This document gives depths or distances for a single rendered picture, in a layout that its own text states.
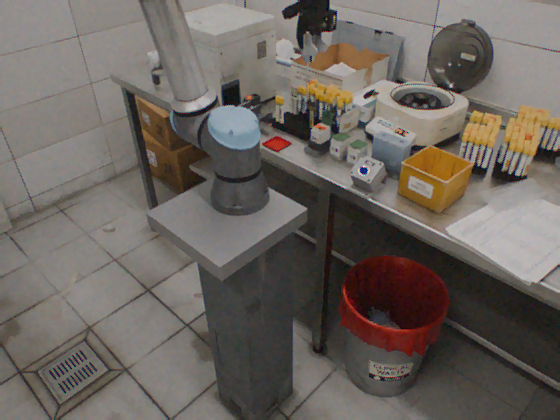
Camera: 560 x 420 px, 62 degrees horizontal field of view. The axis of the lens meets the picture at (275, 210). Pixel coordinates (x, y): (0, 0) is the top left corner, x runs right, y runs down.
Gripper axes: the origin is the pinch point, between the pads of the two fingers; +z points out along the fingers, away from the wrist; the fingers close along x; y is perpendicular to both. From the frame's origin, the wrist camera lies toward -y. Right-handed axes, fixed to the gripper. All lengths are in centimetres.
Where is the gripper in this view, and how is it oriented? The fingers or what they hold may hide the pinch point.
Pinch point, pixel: (307, 58)
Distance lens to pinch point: 144.1
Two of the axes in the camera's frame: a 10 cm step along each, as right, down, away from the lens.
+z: 0.2, 7.9, 6.1
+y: 7.1, 4.2, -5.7
